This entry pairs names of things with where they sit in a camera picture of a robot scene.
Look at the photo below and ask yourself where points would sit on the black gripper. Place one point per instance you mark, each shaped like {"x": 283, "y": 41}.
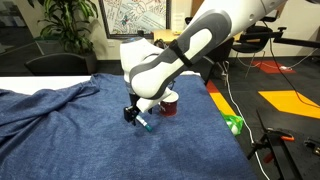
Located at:
{"x": 132, "y": 111}

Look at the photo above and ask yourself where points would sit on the teal capped white marker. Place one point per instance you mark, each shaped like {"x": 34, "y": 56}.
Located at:
{"x": 144, "y": 123}

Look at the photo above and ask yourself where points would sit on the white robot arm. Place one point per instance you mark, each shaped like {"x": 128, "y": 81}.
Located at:
{"x": 148, "y": 69}

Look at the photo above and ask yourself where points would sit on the red mug white interior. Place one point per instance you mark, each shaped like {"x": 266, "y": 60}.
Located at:
{"x": 168, "y": 106}

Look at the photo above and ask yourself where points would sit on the blue denim tablecloth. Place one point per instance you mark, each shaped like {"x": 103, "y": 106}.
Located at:
{"x": 70, "y": 128}

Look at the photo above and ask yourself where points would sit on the dark office chair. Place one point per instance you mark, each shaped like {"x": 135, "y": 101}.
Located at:
{"x": 61, "y": 64}

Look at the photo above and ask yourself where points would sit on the framed map poster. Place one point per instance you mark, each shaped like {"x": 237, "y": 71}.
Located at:
{"x": 127, "y": 18}

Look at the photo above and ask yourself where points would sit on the potted green plant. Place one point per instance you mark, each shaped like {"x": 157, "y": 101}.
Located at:
{"x": 67, "y": 21}

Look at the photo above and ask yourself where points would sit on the green plastic bag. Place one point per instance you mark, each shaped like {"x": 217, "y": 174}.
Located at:
{"x": 234, "y": 122}

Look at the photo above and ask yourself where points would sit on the black tripod stand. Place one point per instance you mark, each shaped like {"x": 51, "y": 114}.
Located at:
{"x": 279, "y": 153}

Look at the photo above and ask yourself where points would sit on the black chair by desk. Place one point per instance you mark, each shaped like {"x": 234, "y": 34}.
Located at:
{"x": 254, "y": 40}

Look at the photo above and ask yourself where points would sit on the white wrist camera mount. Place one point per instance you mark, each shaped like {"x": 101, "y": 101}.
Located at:
{"x": 146, "y": 104}

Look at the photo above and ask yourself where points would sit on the orange handled clamp near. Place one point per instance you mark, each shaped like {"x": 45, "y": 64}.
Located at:
{"x": 282, "y": 135}

